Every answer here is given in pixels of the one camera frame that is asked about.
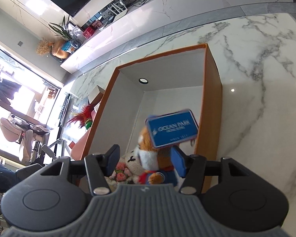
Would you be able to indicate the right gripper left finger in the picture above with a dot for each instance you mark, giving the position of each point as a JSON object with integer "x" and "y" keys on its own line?
{"x": 98, "y": 166}

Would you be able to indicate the red panda plush toy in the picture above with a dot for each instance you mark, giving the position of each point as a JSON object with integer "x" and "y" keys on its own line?
{"x": 155, "y": 141}

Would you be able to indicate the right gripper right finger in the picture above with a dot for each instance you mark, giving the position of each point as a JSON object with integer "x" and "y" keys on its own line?
{"x": 191, "y": 168}

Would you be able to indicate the white wifi router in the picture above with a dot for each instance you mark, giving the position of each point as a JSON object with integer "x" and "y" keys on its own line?
{"x": 119, "y": 10}

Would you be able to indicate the copper round pot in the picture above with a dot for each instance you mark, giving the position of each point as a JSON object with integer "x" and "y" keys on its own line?
{"x": 57, "y": 50}

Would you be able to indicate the red feather toy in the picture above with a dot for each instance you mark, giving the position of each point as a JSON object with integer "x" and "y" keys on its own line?
{"x": 84, "y": 118}

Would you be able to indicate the white bear plush with flowers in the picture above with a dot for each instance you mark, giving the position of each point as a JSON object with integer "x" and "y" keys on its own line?
{"x": 127, "y": 171}

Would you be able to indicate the potted green plant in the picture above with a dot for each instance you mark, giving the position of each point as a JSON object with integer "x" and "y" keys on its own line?
{"x": 62, "y": 29}

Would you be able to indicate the red gift box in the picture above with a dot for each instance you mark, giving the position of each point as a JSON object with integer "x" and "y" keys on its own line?
{"x": 88, "y": 32}

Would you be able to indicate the orange cardboard box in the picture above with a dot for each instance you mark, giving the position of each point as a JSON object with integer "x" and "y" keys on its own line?
{"x": 185, "y": 78}

